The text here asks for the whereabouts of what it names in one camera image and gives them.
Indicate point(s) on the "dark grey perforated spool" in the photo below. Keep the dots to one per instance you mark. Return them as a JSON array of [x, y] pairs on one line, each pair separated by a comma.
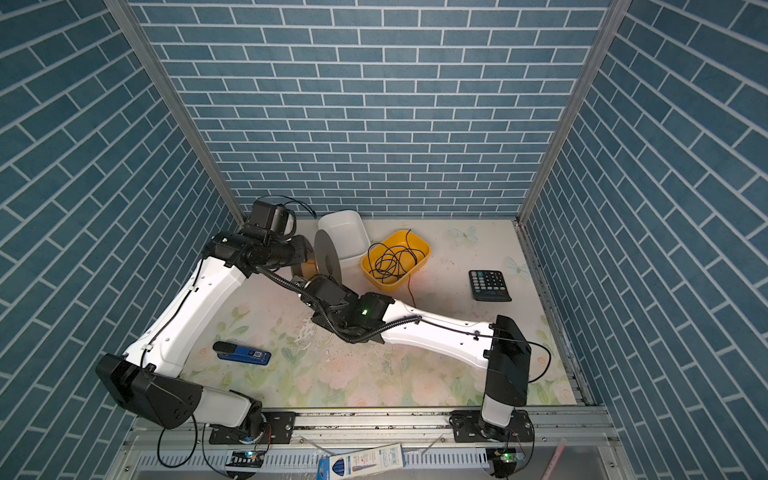
[[321, 259]]

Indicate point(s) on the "white blue pen box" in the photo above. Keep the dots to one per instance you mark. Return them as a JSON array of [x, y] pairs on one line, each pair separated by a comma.
[[361, 463]]

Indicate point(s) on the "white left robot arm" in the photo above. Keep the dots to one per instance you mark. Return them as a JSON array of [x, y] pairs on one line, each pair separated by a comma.
[[145, 379]]

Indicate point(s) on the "yellow plastic tub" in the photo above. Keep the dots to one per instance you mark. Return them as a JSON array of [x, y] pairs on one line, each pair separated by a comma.
[[389, 264]]

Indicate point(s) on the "blue black utility knife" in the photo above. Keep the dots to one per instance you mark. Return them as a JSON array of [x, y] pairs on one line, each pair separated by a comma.
[[241, 354]]

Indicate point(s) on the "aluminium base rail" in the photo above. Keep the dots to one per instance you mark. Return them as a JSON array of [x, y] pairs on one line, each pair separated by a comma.
[[593, 449]]

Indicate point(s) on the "metal frame corner post right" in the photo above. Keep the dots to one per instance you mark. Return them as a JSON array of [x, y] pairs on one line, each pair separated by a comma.
[[605, 35]]

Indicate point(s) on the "metal frame corner post left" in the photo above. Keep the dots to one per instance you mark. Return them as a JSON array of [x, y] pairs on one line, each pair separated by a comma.
[[130, 27]]

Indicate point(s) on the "metal frame corner post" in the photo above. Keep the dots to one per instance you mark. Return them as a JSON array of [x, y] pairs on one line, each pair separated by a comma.
[[130, 27], [605, 35]]

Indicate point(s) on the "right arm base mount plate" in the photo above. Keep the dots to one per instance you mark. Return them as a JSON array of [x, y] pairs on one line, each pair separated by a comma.
[[468, 426]]

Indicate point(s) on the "pink pencil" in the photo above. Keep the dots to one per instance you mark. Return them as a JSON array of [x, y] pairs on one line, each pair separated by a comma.
[[547, 474]]

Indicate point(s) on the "black desk calculator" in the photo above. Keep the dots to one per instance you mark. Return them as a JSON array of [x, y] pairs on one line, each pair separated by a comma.
[[488, 286]]

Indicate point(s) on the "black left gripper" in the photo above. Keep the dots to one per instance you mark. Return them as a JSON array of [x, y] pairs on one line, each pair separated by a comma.
[[299, 251]]

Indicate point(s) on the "white plastic tub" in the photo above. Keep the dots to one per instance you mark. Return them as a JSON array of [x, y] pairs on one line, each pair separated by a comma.
[[348, 234]]

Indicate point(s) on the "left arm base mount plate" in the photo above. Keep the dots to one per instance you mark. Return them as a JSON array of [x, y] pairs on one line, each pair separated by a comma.
[[276, 427]]

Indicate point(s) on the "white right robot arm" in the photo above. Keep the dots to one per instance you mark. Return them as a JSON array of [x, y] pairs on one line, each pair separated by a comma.
[[499, 348]]

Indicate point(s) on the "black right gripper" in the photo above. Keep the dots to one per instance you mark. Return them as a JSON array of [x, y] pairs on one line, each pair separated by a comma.
[[323, 319]]

